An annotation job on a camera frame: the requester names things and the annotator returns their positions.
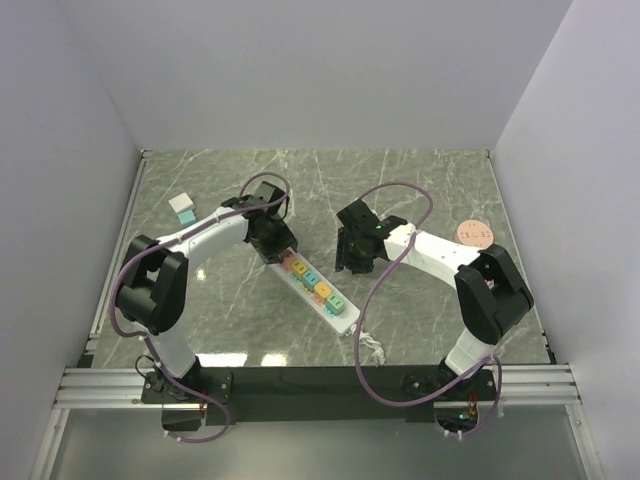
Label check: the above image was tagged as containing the white charger plug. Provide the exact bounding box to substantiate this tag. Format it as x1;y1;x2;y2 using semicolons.
168;193;195;214

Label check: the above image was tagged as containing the white multicolour power strip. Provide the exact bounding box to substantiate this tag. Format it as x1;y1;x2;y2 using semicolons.
268;250;360;336

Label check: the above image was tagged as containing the yellow adapter plug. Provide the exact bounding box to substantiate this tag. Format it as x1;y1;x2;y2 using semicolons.
291;259;308;278
314;281;332;299

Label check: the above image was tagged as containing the round pink power socket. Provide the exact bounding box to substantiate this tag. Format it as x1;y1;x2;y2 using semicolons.
454;219;494;249

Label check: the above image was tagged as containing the teal charger plug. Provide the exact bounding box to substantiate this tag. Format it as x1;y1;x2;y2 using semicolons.
178;210;197;227

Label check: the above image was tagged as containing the teal adapter plug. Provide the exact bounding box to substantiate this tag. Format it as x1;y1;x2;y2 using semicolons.
301;270;320;290

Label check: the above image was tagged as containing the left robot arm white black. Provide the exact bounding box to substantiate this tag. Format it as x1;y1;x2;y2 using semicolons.
108;181;298;402

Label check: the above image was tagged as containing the white power strip cord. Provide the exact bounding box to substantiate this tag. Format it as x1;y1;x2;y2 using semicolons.
352;324;387;366

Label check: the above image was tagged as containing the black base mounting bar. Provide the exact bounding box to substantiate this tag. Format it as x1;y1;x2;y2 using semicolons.
141;365;497;426

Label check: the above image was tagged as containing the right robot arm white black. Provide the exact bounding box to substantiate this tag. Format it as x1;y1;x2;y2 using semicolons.
335;200;534;399

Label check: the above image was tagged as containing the green adapter plug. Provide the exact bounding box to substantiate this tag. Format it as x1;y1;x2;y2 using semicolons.
325;294;345;315

